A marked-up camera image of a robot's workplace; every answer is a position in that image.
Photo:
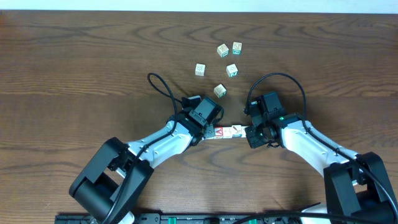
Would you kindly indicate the green letter Z wooden block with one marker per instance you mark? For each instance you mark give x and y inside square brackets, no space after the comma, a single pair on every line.
[237,48]

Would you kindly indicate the green trimmed wooden block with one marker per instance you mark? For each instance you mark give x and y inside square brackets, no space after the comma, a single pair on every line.
[219,90]

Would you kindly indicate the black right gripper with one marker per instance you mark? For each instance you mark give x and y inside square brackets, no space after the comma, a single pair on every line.
[253,141]

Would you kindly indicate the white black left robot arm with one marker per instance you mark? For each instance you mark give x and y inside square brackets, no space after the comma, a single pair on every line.
[110,184]

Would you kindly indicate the yellow wooden block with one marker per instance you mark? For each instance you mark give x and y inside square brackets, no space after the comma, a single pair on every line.
[228,132]

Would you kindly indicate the yellow blue letter K block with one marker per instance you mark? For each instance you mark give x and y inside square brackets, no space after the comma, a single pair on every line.
[236,131]

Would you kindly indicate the red number 8 wooden block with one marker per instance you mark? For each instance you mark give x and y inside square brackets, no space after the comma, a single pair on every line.
[200,69]

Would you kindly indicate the wooden block green side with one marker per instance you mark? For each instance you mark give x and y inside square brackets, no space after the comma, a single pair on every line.
[232,70]

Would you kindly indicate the green letter J wooden block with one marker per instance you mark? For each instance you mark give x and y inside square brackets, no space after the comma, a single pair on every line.
[243,132]

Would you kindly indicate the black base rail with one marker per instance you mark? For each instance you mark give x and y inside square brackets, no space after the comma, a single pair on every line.
[155,218]

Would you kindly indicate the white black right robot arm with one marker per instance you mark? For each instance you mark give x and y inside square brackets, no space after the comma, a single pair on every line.
[357,186]

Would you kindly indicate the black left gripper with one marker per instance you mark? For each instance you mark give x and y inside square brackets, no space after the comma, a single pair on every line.
[204,133]

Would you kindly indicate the letter B wooden block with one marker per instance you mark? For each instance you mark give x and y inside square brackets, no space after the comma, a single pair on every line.
[222,50]

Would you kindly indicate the red letter A wooden block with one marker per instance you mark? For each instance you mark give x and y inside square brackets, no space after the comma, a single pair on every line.
[218,133]

